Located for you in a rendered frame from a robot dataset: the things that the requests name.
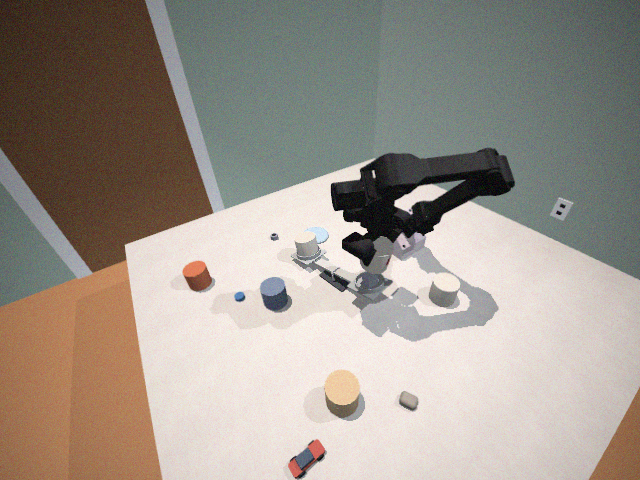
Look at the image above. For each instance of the white cylinder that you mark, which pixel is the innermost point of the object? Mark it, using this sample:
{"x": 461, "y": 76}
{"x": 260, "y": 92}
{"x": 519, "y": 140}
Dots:
{"x": 306, "y": 243}
{"x": 444, "y": 289}

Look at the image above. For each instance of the red toy car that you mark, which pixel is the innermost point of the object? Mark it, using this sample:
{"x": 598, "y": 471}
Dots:
{"x": 312, "y": 453}

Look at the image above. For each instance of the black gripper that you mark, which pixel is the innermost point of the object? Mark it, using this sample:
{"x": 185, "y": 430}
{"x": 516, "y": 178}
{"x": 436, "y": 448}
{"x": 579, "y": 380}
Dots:
{"x": 385, "y": 223}

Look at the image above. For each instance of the tan cylinder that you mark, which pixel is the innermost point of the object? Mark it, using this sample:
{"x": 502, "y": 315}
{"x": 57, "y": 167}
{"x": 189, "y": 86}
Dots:
{"x": 342, "y": 392}

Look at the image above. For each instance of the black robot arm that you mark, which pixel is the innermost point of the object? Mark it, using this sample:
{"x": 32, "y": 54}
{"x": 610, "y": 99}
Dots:
{"x": 486, "y": 173}

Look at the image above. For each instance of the brown cylinder with orange top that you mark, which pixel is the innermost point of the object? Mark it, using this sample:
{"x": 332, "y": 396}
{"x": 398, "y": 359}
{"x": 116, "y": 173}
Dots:
{"x": 197, "y": 275}

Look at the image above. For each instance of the grey balance beam with pans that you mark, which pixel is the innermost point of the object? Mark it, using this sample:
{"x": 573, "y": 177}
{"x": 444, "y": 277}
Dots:
{"x": 342, "y": 279}

